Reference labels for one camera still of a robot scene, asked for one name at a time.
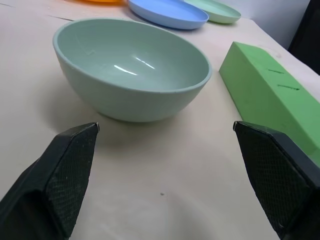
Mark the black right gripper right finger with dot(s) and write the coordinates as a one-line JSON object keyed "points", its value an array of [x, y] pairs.
{"points": [[277, 180]]}

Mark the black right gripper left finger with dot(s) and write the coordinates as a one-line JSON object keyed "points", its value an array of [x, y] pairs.
{"points": [[52, 185]]}

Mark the pale green bowl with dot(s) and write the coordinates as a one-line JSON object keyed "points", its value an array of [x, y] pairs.
{"points": [[132, 67]]}

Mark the green foam block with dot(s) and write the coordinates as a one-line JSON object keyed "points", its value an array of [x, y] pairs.
{"points": [[270, 92]]}

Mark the black object at table edge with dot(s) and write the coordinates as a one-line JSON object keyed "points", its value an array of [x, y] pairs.
{"points": [[306, 30]]}

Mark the light green plate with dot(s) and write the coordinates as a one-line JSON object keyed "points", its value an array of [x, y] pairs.
{"points": [[220, 12]]}

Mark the orange plate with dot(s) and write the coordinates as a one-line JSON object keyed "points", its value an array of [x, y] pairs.
{"points": [[105, 1]]}

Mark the blue plate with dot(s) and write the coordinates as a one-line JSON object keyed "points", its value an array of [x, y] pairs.
{"points": [[170, 12]]}

